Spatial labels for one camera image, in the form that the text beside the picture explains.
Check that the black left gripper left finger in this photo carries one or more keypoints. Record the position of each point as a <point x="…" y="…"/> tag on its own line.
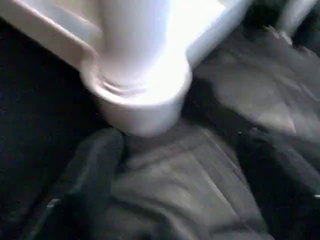
<point x="85" y="185"/>

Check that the white plastic table leg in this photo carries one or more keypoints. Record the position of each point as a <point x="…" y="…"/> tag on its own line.
<point x="135" y="40"/>
<point x="296" y="12"/>

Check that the white plastic table top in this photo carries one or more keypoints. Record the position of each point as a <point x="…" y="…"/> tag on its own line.
<point x="145" y="117"/>

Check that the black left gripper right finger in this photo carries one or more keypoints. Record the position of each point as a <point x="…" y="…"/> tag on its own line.
<point x="285" y="190"/>

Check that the black work mat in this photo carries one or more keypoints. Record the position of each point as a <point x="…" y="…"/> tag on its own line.
<point x="200" y="175"/>

